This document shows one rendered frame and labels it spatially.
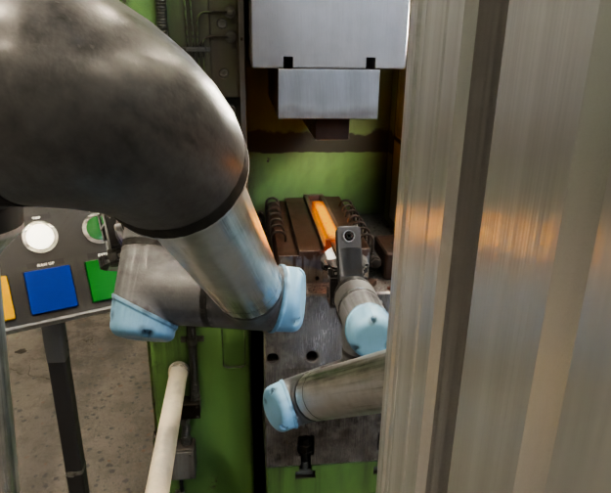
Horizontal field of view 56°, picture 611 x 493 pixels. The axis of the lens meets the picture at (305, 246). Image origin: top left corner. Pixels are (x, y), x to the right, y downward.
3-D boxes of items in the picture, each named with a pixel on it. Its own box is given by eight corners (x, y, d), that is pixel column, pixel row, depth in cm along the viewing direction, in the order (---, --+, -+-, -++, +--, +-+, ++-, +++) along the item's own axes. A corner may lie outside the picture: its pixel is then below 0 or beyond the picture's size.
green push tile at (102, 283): (135, 293, 106) (127, 253, 107) (93, 302, 103) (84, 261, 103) (134, 294, 108) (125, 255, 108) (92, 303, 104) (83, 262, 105)
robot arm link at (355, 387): (506, 434, 50) (272, 448, 91) (579, 393, 56) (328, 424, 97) (458, 308, 52) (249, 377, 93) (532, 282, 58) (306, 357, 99)
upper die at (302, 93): (377, 118, 116) (380, 68, 113) (278, 118, 114) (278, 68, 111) (342, 96, 155) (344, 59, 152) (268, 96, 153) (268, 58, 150)
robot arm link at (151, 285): (194, 338, 61) (206, 240, 64) (92, 332, 63) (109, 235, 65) (211, 346, 69) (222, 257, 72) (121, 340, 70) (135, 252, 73)
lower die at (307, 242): (368, 281, 128) (370, 245, 125) (278, 284, 126) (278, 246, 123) (338, 222, 167) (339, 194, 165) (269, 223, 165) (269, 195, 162)
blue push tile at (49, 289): (78, 305, 101) (69, 263, 102) (32, 315, 98) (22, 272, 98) (77, 306, 103) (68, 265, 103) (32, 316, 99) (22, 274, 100)
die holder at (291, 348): (422, 458, 140) (440, 290, 124) (265, 468, 136) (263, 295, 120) (372, 341, 192) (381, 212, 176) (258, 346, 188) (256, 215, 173)
